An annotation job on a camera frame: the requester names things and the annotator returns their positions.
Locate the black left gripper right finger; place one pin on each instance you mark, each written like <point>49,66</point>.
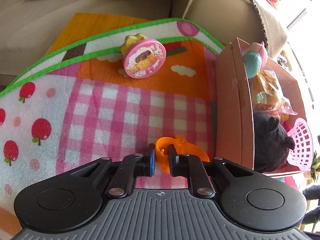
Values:
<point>205,180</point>

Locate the beige sofa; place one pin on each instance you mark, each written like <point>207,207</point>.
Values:
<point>29,28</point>

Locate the black plush toy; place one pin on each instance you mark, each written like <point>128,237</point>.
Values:
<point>271,143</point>

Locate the orange plastic pumpkin half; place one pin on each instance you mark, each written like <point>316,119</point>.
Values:
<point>181,146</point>

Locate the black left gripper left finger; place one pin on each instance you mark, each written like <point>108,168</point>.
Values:
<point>118,179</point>

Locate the pink plastic strainer toy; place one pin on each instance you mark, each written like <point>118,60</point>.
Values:
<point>302,155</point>

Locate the colourful play mat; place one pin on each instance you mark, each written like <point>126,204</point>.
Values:
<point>77,105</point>

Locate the pink cardboard box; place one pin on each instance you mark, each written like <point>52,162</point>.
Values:
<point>234,123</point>

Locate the packaged bread snack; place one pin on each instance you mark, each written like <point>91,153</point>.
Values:
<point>267,95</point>

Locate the pink round cup toy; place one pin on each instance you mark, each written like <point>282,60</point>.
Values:
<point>142,56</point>

